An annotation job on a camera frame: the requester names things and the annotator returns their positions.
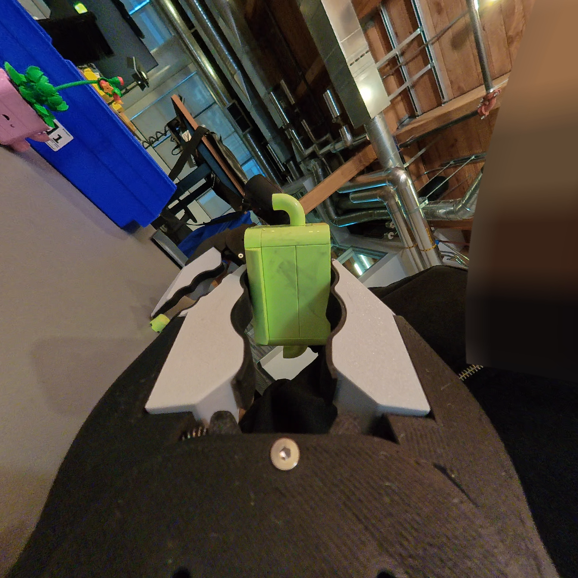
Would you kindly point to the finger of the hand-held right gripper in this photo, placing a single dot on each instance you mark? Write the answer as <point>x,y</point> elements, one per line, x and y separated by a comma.
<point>194,296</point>
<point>194,266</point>

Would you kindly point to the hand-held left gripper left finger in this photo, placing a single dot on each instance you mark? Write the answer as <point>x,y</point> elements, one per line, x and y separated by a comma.
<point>198,361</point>

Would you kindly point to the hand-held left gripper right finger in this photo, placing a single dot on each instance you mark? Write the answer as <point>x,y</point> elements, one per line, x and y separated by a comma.
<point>379,361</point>

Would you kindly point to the small lime round brick piece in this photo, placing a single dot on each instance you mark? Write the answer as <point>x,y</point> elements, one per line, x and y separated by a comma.
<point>159,324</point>

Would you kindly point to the lime green toy brick figure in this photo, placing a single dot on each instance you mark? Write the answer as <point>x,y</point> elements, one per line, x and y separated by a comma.
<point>289,289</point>

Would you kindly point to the blue cloth bag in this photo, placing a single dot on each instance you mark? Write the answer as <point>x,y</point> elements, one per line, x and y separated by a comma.
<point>203,235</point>

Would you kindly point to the blue plastic bin white tag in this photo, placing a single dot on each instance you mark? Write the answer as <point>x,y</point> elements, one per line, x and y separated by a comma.
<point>90,149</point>

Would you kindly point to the pink brick pot with plant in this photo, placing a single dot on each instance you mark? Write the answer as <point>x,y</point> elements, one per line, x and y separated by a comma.
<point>13,117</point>

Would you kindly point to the dark grey panel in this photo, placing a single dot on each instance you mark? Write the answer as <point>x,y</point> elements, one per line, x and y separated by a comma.
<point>90,31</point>

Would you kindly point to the black frame wooden table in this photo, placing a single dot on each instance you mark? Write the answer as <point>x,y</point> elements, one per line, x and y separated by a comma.
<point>203,140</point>

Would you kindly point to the silver ventilation duct pipes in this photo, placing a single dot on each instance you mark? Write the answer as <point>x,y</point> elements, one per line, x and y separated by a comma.
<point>384,135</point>

